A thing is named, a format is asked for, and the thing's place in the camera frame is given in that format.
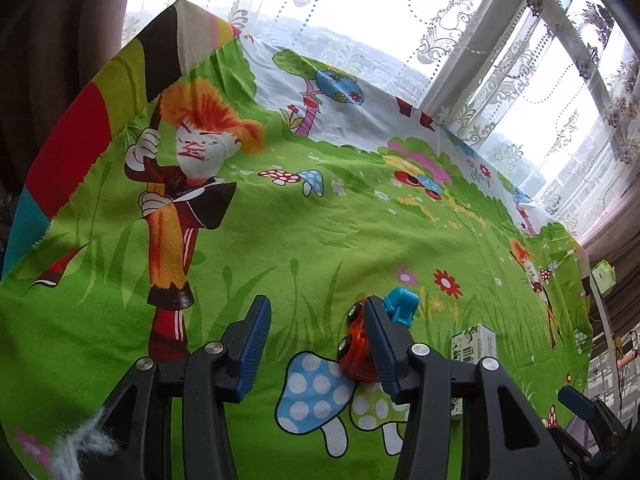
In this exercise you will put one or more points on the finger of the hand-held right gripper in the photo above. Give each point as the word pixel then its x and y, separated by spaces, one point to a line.
pixel 575 400

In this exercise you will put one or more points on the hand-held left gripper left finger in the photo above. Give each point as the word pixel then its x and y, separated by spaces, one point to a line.
pixel 252 350

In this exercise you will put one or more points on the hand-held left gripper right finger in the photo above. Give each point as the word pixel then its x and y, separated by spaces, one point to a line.
pixel 382 355

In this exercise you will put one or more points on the red toy car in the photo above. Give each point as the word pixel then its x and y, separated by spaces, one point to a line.
pixel 352 345

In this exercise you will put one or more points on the blue toy truck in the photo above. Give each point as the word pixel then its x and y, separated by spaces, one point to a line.
pixel 402 302

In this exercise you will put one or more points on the white lace curtain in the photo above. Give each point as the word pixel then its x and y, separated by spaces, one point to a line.
pixel 607 380
pixel 350 10

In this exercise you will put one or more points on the white side table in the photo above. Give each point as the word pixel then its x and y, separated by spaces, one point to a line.
pixel 603 315

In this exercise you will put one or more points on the green white carton box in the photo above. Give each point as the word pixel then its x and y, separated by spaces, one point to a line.
pixel 475 342

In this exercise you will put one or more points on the green tissue pack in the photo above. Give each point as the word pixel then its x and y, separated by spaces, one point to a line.
pixel 602 277

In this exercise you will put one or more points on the green printed blanket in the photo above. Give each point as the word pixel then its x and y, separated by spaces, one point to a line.
pixel 300 220

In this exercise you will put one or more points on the brown patterned curtain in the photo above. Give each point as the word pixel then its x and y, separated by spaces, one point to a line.
pixel 615 245
pixel 50 60

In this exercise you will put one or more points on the white fluffy sleeve cuff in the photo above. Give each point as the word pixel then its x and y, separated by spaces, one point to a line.
pixel 85 442

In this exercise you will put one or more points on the white window frame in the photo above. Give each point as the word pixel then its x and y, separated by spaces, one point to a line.
pixel 480 45

